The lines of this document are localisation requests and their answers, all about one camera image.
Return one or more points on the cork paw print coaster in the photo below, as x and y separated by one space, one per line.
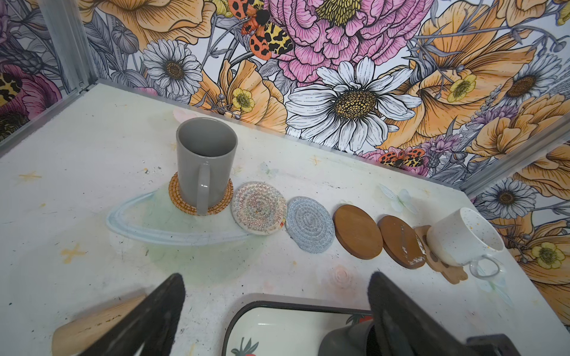
452 274

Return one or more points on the multicolour zigzag woven coaster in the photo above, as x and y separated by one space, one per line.
259 208

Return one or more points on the woven rattan coaster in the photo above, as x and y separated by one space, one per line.
181 204

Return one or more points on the small wooden mallet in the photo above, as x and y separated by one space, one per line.
79 334

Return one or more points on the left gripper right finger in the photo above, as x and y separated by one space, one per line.
402 327

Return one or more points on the plain brown wooden coaster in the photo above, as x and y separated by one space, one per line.
357 232

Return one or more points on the scratched brown wooden coaster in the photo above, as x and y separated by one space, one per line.
401 242

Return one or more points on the grey woven coaster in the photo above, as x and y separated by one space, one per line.
309 225

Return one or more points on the white mug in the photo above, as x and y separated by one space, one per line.
465 238

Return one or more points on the grey mug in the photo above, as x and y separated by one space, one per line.
205 153

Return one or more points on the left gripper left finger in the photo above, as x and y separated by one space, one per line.
150 328

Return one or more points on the white strawberry tray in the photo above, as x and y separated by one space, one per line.
279 328

